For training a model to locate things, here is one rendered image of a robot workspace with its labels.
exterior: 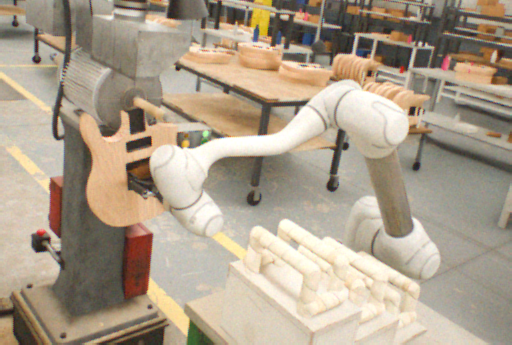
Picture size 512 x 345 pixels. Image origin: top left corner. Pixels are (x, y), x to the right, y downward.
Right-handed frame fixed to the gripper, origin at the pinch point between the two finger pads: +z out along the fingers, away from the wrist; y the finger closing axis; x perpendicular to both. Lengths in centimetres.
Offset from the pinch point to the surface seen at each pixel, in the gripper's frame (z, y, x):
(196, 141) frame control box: 16.4, 32.7, -2.6
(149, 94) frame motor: 17.6, 14.5, 19.9
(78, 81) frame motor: 36.3, -3.1, 23.4
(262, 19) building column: 736, 684, -128
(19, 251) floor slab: 142, -11, -103
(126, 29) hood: -3.7, -2.7, 48.1
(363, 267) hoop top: -83, 12, 5
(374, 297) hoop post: -87, 11, -1
